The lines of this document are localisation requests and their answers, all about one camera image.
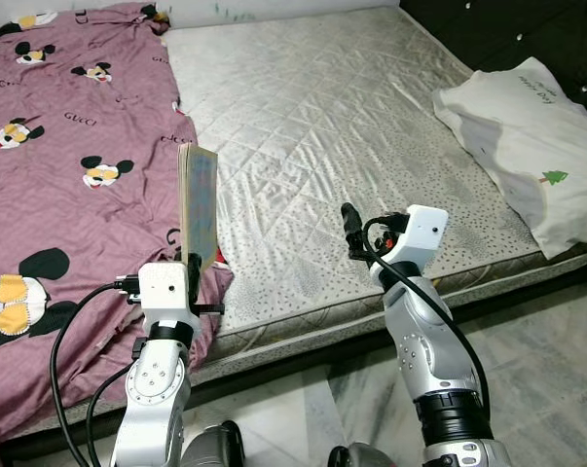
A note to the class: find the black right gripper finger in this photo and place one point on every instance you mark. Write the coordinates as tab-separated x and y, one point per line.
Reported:
351	226

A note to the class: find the yellow and blue picture book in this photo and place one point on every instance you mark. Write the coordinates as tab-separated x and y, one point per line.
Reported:
201	204

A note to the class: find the white pillow with green tree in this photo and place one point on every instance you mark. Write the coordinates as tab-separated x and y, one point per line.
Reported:
527	146

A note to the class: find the pink cartoon mouse print blanket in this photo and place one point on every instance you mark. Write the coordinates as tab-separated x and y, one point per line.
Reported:
79	126

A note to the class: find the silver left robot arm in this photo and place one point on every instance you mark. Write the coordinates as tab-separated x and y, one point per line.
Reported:
157	389

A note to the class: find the grey quilted mattress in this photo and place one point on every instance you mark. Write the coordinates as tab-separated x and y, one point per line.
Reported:
322	117

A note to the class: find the grey robot right leg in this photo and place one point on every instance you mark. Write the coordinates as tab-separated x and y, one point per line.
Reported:
366	457

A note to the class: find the black tufted headboard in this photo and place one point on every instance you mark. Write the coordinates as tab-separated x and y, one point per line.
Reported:
527	34

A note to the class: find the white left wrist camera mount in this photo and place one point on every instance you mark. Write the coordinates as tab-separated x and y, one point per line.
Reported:
166	287

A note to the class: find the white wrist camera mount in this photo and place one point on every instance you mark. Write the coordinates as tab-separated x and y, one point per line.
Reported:
166	287
420	233

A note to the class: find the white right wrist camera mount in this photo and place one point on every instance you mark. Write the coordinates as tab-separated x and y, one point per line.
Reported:
420	233

